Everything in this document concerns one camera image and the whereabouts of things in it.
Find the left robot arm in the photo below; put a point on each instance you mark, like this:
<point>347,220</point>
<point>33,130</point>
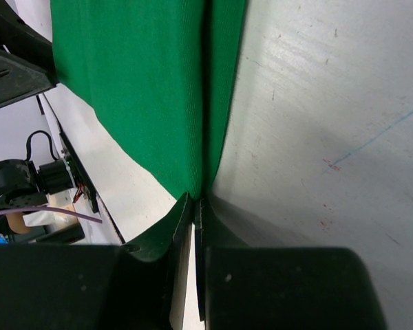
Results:
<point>24,187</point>

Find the green t shirt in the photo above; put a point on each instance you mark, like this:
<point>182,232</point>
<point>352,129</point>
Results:
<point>160,77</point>

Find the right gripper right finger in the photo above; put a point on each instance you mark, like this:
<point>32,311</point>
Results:
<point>209,231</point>

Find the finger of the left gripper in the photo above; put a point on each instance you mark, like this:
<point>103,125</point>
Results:
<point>19,37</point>
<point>20,79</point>

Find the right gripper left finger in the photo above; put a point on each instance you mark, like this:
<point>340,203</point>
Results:
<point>161,261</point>

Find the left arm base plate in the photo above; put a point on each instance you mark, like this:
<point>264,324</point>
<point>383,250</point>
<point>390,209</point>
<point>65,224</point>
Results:
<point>79,172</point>

